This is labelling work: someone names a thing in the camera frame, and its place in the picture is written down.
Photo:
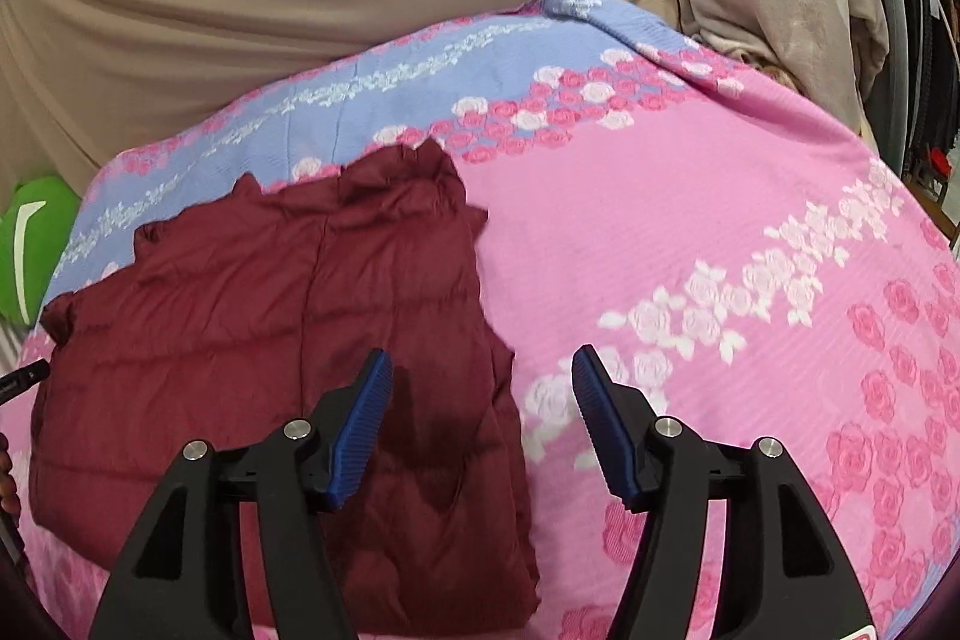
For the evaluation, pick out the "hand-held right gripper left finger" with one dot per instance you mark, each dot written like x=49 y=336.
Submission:
x=360 y=437

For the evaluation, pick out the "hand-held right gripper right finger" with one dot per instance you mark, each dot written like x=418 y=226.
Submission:
x=600 y=430

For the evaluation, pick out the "green plush pillow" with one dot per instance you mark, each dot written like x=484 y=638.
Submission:
x=30 y=242

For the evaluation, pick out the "dark hanging clothes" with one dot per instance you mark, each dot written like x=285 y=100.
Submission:
x=934 y=70

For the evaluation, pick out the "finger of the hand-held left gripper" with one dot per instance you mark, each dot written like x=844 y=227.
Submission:
x=21 y=381

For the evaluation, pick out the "maroon puffer jacket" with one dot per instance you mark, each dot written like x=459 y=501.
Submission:
x=262 y=310

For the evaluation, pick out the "pink floral bedsheet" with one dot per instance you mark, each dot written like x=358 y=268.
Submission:
x=712 y=235

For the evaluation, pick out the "person's left hand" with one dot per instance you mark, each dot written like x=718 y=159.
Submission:
x=6 y=475

